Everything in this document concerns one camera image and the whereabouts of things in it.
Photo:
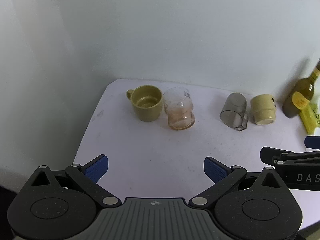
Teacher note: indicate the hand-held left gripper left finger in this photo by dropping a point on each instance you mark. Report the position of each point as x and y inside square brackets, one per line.
[97, 168]

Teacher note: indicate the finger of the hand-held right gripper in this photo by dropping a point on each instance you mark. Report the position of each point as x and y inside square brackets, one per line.
[270, 155]
[313, 142]

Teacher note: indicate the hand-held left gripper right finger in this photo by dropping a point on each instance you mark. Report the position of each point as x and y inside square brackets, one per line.
[213, 170]

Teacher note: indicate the cream ceramic cup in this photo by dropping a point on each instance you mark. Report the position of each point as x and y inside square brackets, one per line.
[263, 108]

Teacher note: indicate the grey transparent plastic cup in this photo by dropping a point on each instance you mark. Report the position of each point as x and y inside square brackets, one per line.
[233, 111]

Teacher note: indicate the clear pinkish glass cup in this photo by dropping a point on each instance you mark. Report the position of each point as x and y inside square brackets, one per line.
[178, 110]

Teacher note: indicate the yellow-green box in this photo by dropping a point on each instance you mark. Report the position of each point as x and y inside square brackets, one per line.
[311, 120]

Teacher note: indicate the dark olive oil bottle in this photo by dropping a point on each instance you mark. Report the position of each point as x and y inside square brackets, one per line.
[298, 98]

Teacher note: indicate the olive green mug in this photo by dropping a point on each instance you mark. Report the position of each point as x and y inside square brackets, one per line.
[146, 103]

